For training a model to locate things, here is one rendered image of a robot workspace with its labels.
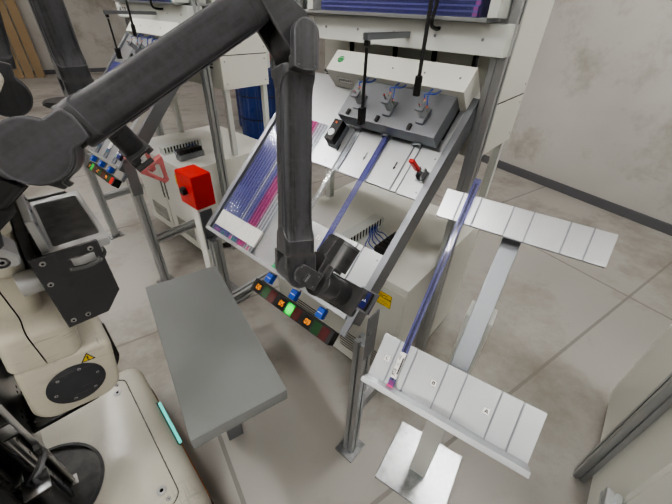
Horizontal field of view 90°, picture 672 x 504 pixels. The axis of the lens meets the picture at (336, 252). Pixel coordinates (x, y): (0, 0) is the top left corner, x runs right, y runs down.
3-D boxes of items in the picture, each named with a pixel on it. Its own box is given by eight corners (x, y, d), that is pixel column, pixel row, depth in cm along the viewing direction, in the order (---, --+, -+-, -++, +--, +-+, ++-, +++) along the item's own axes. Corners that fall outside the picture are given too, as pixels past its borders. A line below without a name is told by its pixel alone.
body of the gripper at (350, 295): (333, 272, 80) (318, 263, 74) (368, 292, 75) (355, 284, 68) (320, 296, 80) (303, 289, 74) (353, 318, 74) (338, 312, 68)
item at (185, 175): (214, 319, 184) (180, 186, 139) (190, 298, 197) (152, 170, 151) (249, 296, 199) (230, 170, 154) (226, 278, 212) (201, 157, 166)
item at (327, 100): (420, 207, 98) (416, 199, 94) (270, 150, 132) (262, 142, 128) (474, 111, 100) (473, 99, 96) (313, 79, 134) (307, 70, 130)
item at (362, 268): (353, 317, 94) (348, 316, 91) (216, 229, 128) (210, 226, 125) (387, 258, 95) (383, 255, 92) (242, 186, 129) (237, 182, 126)
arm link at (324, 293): (297, 285, 67) (317, 300, 64) (315, 256, 68) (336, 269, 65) (314, 293, 73) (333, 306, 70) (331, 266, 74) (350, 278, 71)
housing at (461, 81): (468, 125, 101) (463, 92, 89) (342, 97, 126) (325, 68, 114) (481, 103, 101) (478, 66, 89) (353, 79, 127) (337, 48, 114)
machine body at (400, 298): (386, 394, 152) (408, 292, 115) (281, 316, 188) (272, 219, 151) (450, 316, 192) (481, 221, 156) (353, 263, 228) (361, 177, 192)
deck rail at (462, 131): (360, 326, 95) (351, 323, 90) (354, 322, 96) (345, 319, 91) (481, 113, 99) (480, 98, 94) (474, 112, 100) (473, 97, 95)
